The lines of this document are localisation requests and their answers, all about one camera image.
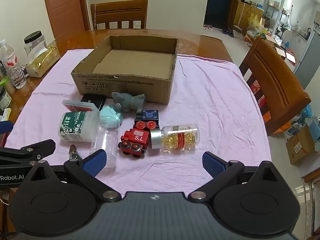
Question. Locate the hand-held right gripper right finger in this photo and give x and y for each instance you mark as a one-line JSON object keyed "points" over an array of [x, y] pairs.
{"points": [[212, 164]]}

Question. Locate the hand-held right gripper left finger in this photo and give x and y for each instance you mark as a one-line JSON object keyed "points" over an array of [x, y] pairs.
{"points": [[95, 163]]}

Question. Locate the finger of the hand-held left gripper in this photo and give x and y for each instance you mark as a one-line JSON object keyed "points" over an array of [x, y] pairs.
{"points": [[37, 146], [5, 127]]}

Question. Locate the clear bottle of yellow capsules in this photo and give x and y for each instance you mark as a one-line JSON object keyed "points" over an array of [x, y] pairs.
{"points": [[180, 137]]}

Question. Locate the white bottle with green label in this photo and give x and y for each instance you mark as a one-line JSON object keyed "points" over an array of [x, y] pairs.
{"points": [[75, 126]]}

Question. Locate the red toy train engine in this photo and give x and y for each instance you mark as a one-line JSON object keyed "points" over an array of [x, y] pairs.
{"points": [[135, 138]]}

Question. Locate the clear plastic case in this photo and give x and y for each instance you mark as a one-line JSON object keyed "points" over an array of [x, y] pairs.
{"points": [[77, 106]]}

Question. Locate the dark blue toy train car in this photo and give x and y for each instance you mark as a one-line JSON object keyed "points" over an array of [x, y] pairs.
{"points": [[149, 115]]}

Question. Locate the cardboard box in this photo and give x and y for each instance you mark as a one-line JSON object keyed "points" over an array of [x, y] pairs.
{"points": [[125, 85]]}

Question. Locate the dark jar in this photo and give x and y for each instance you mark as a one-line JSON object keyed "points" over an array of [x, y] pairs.
{"points": [[5, 100]]}

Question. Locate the jar with green lid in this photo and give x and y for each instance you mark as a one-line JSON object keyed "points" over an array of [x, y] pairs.
{"points": [[6, 83]]}

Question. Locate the pink cloth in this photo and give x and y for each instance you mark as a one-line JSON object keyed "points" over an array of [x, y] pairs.
{"points": [[212, 105]]}

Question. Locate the black flat case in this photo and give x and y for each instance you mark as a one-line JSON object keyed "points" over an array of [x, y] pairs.
{"points": [[96, 101]]}

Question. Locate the clear water bottle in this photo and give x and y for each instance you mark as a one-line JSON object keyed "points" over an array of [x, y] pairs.
{"points": [[13, 65]]}

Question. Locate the gold packet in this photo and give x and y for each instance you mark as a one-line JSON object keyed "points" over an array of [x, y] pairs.
{"points": [[42, 62]]}

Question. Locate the grey elephant toy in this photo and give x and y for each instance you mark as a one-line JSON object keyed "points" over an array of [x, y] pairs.
{"points": [[136, 101]]}

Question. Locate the red drink can pack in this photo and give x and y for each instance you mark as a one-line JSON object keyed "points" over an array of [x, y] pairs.
{"points": [[258, 95]]}

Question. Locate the clear jar with black lid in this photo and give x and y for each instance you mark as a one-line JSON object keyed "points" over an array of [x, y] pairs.
{"points": [[35, 42]]}

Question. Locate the brown cardboard carton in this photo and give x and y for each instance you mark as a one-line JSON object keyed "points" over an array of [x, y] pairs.
{"points": [[300, 145]]}

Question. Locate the dark slippers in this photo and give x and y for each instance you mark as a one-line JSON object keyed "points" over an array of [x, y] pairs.
{"points": [[228, 33]]}

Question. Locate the brown wooden door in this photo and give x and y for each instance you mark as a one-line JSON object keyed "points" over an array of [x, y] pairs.
{"points": [[65, 5]]}

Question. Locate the pink slippers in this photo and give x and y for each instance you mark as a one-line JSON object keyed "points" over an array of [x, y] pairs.
{"points": [[208, 27]]}

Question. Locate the grey refrigerator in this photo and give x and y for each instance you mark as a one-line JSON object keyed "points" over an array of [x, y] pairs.
{"points": [[308, 60]]}

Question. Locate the yellow plastic bag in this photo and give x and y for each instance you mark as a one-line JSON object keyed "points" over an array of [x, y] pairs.
{"points": [[255, 22]]}

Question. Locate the wooden cabinet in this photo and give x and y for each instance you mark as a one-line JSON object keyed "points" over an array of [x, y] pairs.
{"points": [[243, 15]]}

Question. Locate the dark blue door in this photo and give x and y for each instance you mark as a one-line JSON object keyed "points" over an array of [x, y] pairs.
{"points": [[220, 2]]}

